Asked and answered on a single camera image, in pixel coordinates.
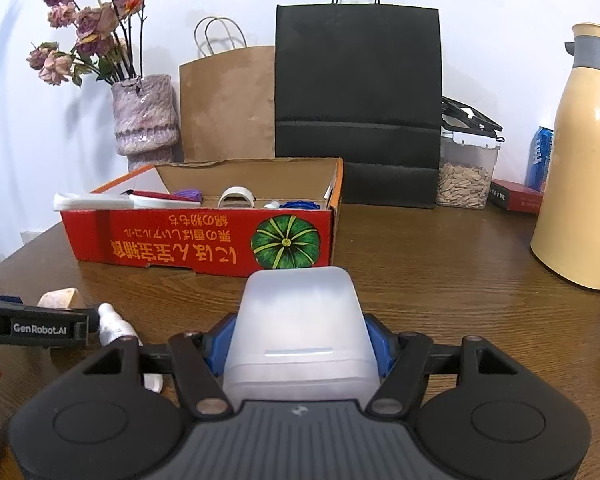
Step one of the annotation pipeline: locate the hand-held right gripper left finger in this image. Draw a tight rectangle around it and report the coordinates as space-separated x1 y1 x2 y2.
82 324 232 417

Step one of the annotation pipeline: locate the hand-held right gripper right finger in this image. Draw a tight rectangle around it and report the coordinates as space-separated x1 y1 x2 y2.
364 315 523 416

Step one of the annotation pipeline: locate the small white bottle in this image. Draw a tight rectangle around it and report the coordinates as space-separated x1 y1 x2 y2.
97 303 164 394

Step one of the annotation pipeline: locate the translucent white plastic box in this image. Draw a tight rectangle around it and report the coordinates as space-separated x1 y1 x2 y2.
222 266 382 404

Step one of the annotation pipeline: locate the red cardboard box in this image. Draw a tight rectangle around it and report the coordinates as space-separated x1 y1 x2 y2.
60 157 345 280

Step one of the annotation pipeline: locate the red and white lint brush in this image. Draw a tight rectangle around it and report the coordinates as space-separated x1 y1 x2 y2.
53 189 204 212

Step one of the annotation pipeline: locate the beige roll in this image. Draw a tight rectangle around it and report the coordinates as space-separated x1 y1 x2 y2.
36 287 79 312

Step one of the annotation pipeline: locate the white tape roll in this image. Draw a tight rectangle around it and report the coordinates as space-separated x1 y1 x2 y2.
217 185 256 210

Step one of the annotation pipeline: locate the clear container of seeds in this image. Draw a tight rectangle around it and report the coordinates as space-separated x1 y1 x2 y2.
434 95 506 210

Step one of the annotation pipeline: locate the flat red box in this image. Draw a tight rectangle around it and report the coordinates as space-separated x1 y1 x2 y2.
488 178 547 216

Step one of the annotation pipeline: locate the purple ceramic vase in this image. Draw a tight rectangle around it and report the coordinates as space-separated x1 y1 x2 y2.
111 74 180 173

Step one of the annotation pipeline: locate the brown paper bag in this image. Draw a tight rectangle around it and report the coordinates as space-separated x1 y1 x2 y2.
178 16 277 164

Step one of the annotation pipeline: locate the blue drink can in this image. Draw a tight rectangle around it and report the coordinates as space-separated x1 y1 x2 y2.
523 126 555 192

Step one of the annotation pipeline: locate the black paper bag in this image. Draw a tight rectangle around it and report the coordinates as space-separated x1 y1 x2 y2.
274 0 443 210

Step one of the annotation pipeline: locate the cream thermos jug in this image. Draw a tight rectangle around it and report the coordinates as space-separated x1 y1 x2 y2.
529 22 600 291

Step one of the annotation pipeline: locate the dried rose bouquet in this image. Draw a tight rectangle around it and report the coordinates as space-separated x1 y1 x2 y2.
27 0 147 87

